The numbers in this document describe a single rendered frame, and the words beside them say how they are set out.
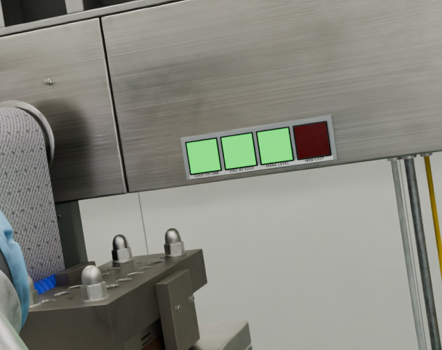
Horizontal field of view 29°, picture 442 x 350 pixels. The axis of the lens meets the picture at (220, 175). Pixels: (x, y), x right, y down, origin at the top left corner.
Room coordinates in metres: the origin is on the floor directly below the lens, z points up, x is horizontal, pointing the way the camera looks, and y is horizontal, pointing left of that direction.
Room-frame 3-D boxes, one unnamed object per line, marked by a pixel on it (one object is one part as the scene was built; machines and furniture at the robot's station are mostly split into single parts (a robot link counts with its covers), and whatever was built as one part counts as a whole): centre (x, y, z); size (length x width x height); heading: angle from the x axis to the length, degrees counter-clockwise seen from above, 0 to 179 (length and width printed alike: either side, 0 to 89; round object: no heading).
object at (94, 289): (1.13, 0.19, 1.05); 0.04 x 0.04 x 0.04
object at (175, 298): (1.28, 0.09, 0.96); 0.10 x 0.03 x 0.11; 163
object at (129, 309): (1.30, 0.18, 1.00); 0.40 x 0.16 x 0.06; 163
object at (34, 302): (1.15, 0.28, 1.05); 0.04 x 0.04 x 0.04
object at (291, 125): (1.39, -0.06, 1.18); 0.25 x 0.01 x 0.07; 73
